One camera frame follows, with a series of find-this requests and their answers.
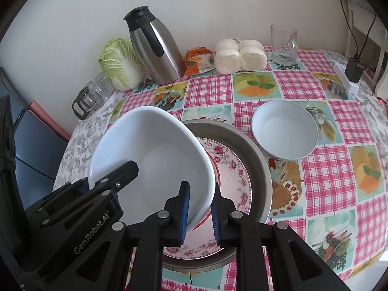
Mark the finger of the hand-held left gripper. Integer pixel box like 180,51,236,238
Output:
88,161,140,193
62,177,91,197

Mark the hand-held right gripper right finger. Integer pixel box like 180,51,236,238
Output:
210,182,350,291

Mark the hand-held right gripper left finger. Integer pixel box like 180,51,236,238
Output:
45,181,191,291

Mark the white square bowl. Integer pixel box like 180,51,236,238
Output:
88,106,216,234

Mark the floral rim round plate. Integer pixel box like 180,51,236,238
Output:
162,137,253,259

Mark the stainless steel round plate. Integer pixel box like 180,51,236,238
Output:
162,119,273,275

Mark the dark blue cabinet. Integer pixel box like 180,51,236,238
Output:
0,67,70,194

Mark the pink board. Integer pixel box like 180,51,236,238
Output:
27,101,72,142

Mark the clear glass cup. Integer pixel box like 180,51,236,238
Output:
93,72,115,101

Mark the napa cabbage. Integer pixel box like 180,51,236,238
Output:
99,38,146,91

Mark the small white bowl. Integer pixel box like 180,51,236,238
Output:
251,99,319,162

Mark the pink plaid printed tablecloth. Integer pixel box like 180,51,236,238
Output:
107,45,388,291

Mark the stainless steel thermos jug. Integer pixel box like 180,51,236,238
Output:
123,5,185,85

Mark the orange snack packet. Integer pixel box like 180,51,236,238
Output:
184,47,216,76

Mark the bag of steamed buns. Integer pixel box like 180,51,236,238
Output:
214,38,268,75

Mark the clear glass mug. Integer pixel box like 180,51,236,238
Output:
270,24,299,66

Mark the white power strip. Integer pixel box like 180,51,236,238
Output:
333,61,360,94

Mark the black charger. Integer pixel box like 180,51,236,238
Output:
345,56,364,83

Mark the white chair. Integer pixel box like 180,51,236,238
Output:
346,0,388,97

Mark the glass teapot black handle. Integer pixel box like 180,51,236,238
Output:
72,85,99,120

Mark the black cable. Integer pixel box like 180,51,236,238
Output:
338,0,379,59

